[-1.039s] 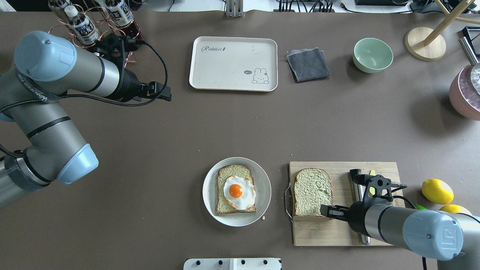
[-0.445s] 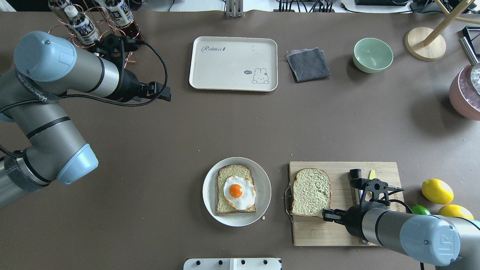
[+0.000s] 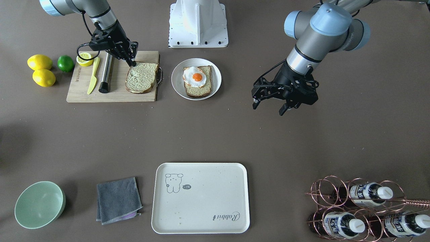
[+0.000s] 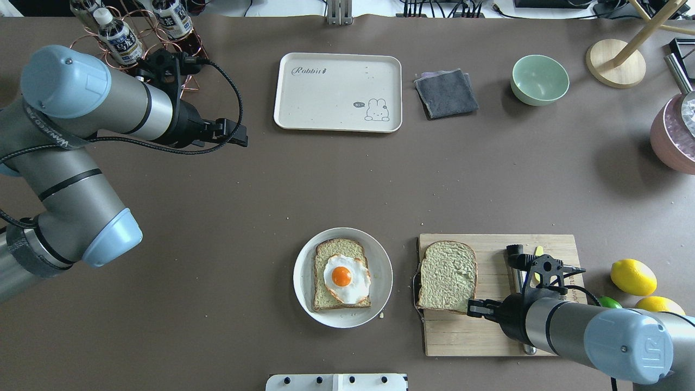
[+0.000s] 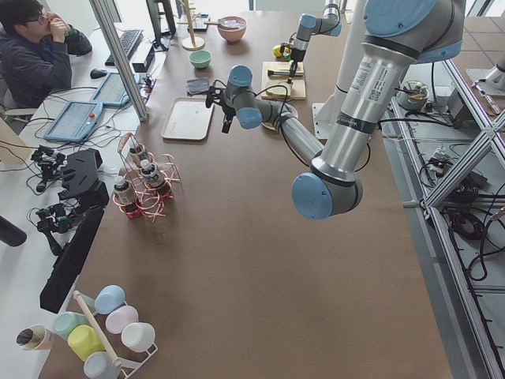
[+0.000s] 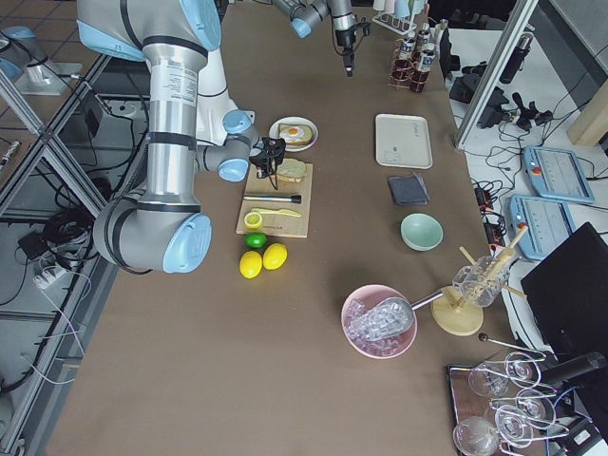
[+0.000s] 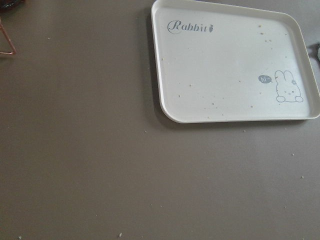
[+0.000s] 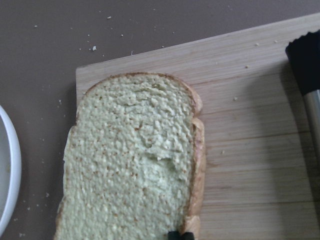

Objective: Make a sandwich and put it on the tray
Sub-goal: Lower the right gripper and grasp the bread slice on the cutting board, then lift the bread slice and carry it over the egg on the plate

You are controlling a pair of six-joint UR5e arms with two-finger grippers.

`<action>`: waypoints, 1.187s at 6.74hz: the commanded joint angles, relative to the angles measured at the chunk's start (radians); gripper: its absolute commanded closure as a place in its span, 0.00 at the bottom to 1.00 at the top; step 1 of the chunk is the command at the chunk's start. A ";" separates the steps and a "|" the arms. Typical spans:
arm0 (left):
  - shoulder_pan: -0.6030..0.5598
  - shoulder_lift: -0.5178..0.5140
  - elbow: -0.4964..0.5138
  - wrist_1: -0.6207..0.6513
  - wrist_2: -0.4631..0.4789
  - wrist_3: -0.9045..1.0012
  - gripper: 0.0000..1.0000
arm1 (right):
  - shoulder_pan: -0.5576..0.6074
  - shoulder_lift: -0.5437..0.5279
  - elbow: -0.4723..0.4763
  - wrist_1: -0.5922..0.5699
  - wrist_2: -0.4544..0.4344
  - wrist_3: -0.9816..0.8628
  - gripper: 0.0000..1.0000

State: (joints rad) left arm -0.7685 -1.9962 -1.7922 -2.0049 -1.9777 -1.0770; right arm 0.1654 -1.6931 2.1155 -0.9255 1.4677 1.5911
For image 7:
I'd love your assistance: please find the cream rabbit tray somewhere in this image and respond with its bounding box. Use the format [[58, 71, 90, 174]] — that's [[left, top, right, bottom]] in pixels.
[[151, 0, 320, 124]]

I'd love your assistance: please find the grey folded cloth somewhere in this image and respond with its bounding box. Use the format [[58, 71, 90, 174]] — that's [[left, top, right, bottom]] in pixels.
[[307, 42, 320, 61]]

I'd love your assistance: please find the copper wire bottle rack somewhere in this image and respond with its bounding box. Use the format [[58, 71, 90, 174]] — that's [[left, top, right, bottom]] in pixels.
[[0, 0, 26, 56]]

